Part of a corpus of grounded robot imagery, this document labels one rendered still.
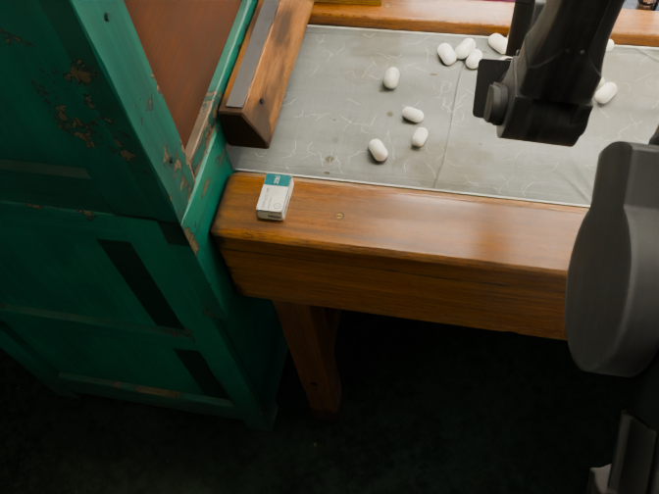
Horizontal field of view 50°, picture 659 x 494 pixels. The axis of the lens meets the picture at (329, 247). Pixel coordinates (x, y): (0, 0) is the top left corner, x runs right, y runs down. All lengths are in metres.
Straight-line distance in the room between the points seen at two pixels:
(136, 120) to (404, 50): 0.53
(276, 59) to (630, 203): 0.76
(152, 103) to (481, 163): 0.46
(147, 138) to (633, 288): 0.56
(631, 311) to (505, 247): 0.61
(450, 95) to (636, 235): 0.79
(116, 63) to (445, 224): 0.44
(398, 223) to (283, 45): 0.31
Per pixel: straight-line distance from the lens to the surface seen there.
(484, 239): 0.89
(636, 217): 0.30
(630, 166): 0.31
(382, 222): 0.90
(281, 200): 0.91
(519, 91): 0.64
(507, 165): 1.00
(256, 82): 0.95
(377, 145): 0.98
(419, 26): 1.16
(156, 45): 0.79
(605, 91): 1.08
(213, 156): 0.93
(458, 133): 1.02
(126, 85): 0.71
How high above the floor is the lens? 1.52
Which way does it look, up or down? 58 degrees down
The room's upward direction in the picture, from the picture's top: 10 degrees counter-clockwise
